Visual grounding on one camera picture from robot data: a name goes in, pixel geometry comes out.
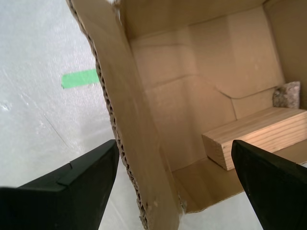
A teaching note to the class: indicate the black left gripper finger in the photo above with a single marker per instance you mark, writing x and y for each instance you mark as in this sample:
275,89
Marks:
280,196
60,203

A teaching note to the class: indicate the light wooden block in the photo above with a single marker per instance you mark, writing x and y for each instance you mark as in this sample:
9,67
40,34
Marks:
263,129

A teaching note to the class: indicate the speckled beige rock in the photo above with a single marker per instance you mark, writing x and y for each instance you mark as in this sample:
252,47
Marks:
286,95

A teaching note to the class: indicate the cardboard box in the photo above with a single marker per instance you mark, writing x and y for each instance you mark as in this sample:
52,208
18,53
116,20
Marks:
180,83

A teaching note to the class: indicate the white table cover sheet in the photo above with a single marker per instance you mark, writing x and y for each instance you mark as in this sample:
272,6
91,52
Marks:
36,115

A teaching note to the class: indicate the long green tape strip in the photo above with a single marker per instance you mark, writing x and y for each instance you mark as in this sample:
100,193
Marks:
79,78

